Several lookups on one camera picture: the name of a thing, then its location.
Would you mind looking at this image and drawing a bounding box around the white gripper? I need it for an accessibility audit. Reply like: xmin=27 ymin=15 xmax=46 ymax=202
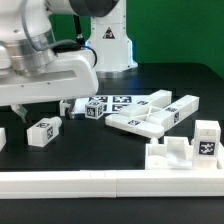
xmin=0 ymin=44 xmax=99 ymax=122

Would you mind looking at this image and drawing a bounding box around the white chair seat part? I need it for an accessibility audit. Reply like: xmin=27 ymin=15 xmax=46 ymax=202
xmin=145 ymin=136 xmax=224 ymax=170

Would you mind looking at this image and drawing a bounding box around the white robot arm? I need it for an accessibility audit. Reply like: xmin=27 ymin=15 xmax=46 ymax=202
xmin=0 ymin=0 xmax=137 ymax=118

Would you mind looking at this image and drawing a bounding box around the white cube nut with marker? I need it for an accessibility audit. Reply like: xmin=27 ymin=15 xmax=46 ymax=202
xmin=85 ymin=100 xmax=104 ymax=119

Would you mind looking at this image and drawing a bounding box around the white marker base sheet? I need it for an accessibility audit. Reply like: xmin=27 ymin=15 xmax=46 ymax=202
xmin=74 ymin=95 xmax=146 ymax=114

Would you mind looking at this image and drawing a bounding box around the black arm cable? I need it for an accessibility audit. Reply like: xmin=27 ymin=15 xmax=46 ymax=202
xmin=20 ymin=0 xmax=98 ymax=68

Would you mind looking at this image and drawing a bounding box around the white chair backrest frame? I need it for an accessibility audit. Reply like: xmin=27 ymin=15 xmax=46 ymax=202
xmin=105 ymin=90 xmax=199 ymax=138

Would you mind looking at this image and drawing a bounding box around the white U-shaped fence frame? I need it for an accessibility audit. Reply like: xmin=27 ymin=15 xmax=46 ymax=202
xmin=0 ymin=127 xmax=224 ymax=200

